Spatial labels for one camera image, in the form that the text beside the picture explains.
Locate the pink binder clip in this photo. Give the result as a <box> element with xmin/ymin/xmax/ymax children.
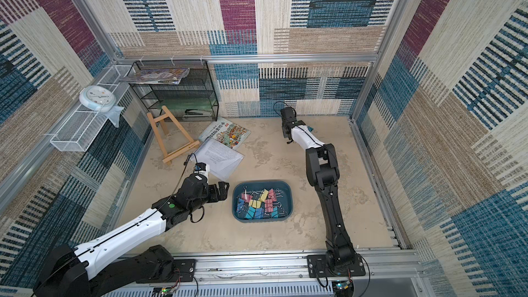
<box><xmin>240</xmin><ymin>190</ymin><xmax>252</xmax><ymax>204</ymax></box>
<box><xmin>266</xmin><ymin>189</ymin><xmax>283</xmax><ymax>202</ymax></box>
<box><xmin>264</xmin><ymin>199</ymin><xmax>274</xmax><ymax>213</ymax></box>

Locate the yellow binder clip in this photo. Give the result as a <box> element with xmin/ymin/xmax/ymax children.
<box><xmin>250</xmin><ymin>200</ymin><xmax>263</xmax><ymax>209</ymax></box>

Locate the blue binder clip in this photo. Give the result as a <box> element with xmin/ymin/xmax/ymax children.
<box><xmin>254</xmin><ymin>208</ymin><xmax>265</xmax><ymax>220</ymax></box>

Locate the teal plastic storage box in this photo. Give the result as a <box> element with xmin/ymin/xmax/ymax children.
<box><xmin>232</xmin><ymin>180</ymin><xmax>294</xmax><ymax>223</ymax></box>

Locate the teal binder clip pile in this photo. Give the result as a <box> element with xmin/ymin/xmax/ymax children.
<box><xmin>272</xmin><ymin>207</ymin><xmax>287</xmax><ymax>219</ymax></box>

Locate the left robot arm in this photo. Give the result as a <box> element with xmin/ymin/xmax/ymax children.
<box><xmin>33</xmin><ymin>173</ymin><xmax>230</xmax><ymax>296</ymax></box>

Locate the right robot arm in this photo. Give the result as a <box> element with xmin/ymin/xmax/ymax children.
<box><xmin>280</xmin><ymin>106</ymin><xmax>364</xmax><ymax>275</ymax></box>

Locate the wooden easel stand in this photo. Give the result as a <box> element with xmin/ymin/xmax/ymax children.
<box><xmin>147</xmin><ymin>105</ymin><xmax>201</xmax><ymax>165</ymax></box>

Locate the colourful picture book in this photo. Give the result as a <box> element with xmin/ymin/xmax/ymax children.
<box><xmin>199</xmin><ymin>118</ymin><xmax>251</xmax><ymax>150</ymax></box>

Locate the black stapler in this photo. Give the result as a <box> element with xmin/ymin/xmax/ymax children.
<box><xmin>185</xmin><ymin>109</ymin><xmax>209</xmax><ymax>116</ymax></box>

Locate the magazine on shelf top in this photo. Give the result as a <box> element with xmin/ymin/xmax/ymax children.
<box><xmin>119</xmin><ymin>68</ymin><xmax>191</xmax><ymax>85</ymax></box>

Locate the white round clock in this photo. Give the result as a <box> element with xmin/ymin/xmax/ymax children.
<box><xmin>79</xmin><ymin>85</ymin><xmax>117</xmax><ymax>113</ymax></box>

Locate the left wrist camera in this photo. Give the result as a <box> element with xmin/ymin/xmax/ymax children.
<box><xmin>193</xmin><ymin>162</ymin><xmax>210</xmax><ymax>178</ymax></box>

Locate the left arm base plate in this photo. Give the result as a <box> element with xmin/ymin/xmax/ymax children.
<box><xmin>136</xmin><ymin>258</ymin><xmax>197</xmax><ymax>284</ymax></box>

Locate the black wire shelf rack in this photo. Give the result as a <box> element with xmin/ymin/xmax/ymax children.
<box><xmin>127</xmin><ymin>59</ymin><xmax>219</xmax><ymax>122</ymax></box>

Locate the white wire wall basket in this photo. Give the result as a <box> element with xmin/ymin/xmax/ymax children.
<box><xmin>50</xmin><ymin>65</ymin><xmax>130</xmax><ymax>152</ymax></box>

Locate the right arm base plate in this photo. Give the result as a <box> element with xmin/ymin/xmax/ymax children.
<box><xmin>306</xmin><ymin>254</ymin><xmax>367</xmax><ymax>279</ymax></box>

